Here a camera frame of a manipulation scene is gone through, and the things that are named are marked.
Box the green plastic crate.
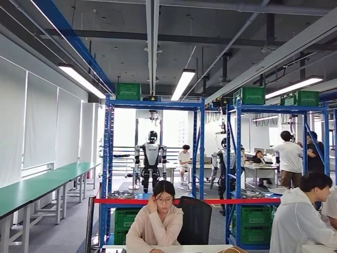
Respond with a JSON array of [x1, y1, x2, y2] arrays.
[[114, 208, 142, 232], [114, 229, 130, 246], [232, 205, 273, 228], [280, 90, 320, 108], [233, 86, 265, 106], [232, 226, 273, 246], [115, 82, 142, 102]]

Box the black office chair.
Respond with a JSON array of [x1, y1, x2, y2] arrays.
[[176, 196, 213, 246]]

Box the grey steel beam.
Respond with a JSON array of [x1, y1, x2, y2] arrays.
[[204, 7, 337, 105]]

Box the green workbench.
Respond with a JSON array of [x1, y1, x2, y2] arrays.
[[0, 168, 78, 253], [57, 161, 102, 204]]

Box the white ceiling rail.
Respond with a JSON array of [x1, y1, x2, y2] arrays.
[[145, 0, 161, 96]]

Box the black white humanoid robot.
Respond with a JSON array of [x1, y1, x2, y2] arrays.
[[133, 130, 168, 194], [209, 137, 237, 217]]

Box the white desk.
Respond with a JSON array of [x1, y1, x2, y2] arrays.
[[244, 163, 280, 188], [100, 244, 234, 253]]

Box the red barrier belt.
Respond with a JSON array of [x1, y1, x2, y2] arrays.
[[93, 197, 282, 206]]

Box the grey roller blind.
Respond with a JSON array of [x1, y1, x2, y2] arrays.
[[23, 71, 58, 169], [56, 87, 82, 164], [0, 55, 27, 189]]

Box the blue steel beam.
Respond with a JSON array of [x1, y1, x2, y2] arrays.
[[32, 0, 116, 99]]

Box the blue metal shelf rack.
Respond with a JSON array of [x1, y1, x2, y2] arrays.
[[99, 95, 206, 249], [225, 99, 331, 251], [318, 90, 337, 187]]

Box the steel stanchion post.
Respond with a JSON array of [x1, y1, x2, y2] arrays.
[[84, 194, 97, 253]]

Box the black window railing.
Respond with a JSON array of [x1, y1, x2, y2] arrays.
[[112, 145, 182, 169]]

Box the long ceiling light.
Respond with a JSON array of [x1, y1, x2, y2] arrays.
[[170, 68, 196, 102], [265, 75, 324, 100], [57, 63, 106, 100], [252, 114, 279, 122]]

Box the ribbed metal parts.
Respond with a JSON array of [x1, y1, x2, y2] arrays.
[[240, 188, 266, 200], [107, 190, 138, 200]]

